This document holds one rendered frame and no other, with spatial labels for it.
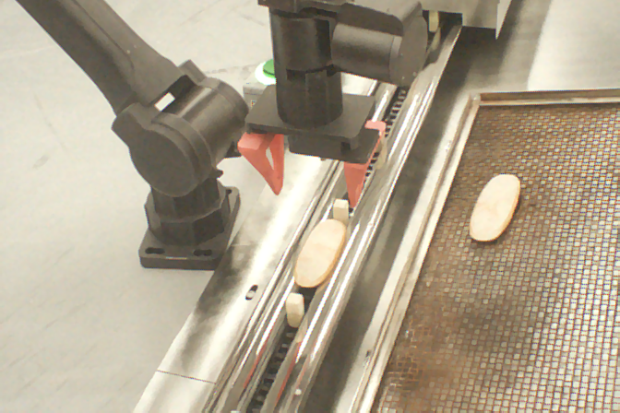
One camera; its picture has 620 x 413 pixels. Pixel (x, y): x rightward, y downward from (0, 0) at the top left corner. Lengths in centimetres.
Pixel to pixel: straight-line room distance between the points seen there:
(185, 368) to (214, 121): 24
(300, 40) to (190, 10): 70
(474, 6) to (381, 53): 54
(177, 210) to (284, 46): 26
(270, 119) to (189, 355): 22
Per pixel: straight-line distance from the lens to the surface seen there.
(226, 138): 95
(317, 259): 95
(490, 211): 92
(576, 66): 131
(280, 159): 92
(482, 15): 130
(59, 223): 111
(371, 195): 103
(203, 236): 102
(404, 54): 77
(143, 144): 94
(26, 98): 135
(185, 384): 85
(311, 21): 79
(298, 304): 89
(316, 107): 83
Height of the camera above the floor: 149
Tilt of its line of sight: 37 degrees down
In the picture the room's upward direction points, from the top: 5 degrees counter-clockwise
